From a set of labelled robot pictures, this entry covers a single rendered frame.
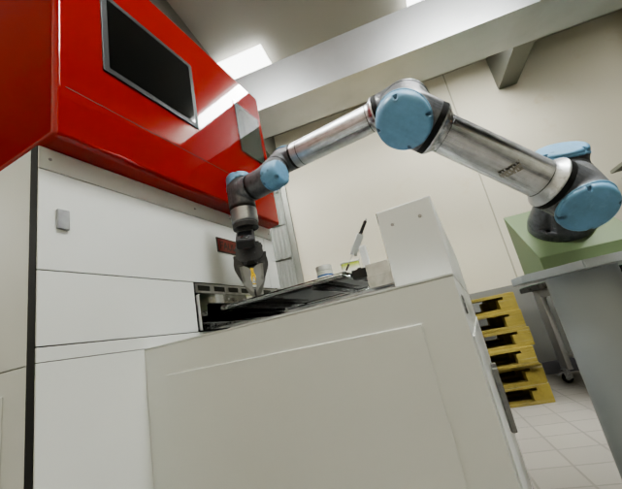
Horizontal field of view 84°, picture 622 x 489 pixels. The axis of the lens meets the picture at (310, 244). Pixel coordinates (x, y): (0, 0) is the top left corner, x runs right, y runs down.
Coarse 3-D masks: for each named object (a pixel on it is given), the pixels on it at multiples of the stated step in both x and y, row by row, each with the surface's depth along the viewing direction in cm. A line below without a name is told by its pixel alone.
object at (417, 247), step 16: (400, 208) 59; (416, 208) 58; (432, 208) 57; (384, 224) 60; (400, 224) 59; (416, 224) 58; (432, 224) 56; (384, 240) 60; (400, 240) 58; (416, 240) 57; (432, 240) 56; (448, 240) 95; (400, 256) 58; (416, 256) 57; (432, 256) 56; (448, 256) 55; (400, 272) 58; (416, 272) 56; (432, 272) 55; (448, 272) 54
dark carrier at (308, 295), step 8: (336, 280) 84; (344, 280) 87; (352, 280) 90; (360, 280) 93; (360, 288) 110; (280, 296) 91; (288, 296) 94; (296, 296) 97; (304, 296) 101; (312, 296) 105; (320, 296) 109; (328, 296) 113
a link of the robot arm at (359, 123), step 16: (400, 80) 79; (416, 80) 78; (352, 112) 89; (368, 112) 86; (320, 128) 94; (336, 128) 91; (352, 128) 89; (368, 128) 88; (304, 144) 96; (320, 144) 94; (336, 144) 93; (288, 160) 99; (304, 160) 98
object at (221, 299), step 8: (200, 296) 90; (208, 296) 92; (216, 296) 95; (224, 296) 98; (232, 296) 102; (240, 296) 105; (248, 296) 109; (200, 304) 89; (208, 304) 94; (216, 304) 97; (224, 304) 100; (200, 312) 88; (200, 320) 88; (208, 320) 90; (216, 320) 93; (224, 320) 95; (232, 320) 98; (240, 320) 101; (248, 320) 105; (200, 328) 87; (208, 328) 89; (216, 328) 92; (224, 328) 95
